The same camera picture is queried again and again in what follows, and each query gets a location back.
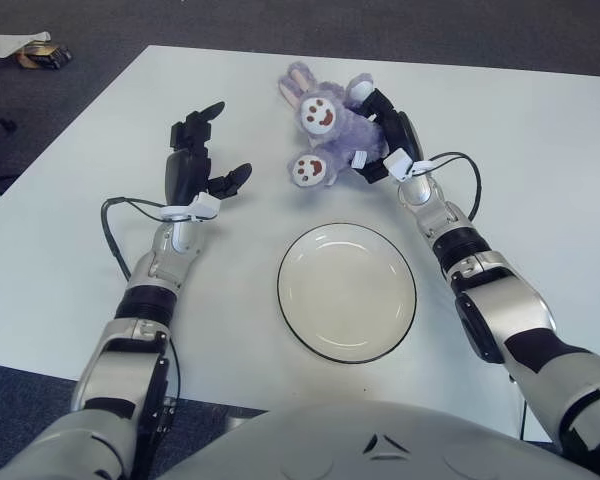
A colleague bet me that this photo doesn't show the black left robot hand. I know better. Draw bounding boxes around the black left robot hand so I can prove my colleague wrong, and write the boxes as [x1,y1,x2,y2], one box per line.
[164,101,254,209]

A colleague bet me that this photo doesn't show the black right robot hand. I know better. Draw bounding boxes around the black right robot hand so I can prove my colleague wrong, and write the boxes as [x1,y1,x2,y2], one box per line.
[357,88,424,185]

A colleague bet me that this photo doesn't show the purple plush bunny doll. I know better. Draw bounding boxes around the purple plush bunny doll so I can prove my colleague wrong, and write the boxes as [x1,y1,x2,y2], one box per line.
[278,60,387,189]

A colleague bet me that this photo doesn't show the white plate with black rim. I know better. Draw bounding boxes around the white plate with black rim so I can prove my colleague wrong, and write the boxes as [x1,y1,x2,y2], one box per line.
[277,222,417,364]

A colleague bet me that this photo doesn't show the small black cardboard box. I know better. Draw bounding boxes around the small black cardboard box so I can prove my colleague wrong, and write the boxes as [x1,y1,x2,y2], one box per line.
[15,42,74,70]

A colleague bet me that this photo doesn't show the grey robot torso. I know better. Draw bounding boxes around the grey robot torso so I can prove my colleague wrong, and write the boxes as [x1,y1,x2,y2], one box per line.
[154,399,581,480]

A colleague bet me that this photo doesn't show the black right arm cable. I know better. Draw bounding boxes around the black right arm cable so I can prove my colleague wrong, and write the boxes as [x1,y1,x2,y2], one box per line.
[412,152,482,221]

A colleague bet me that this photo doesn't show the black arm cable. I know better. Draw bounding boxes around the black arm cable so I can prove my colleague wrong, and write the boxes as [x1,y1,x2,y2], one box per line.
[412,152,482,221]
[101,197,191,406]

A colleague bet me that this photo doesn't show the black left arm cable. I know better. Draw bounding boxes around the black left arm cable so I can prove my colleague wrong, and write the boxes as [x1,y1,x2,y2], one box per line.
[101,197,191,406]

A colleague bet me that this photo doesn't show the metal table leg bracket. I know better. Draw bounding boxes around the metal table leg bracket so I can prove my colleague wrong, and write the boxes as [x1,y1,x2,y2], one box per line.
[152,397,181,441]

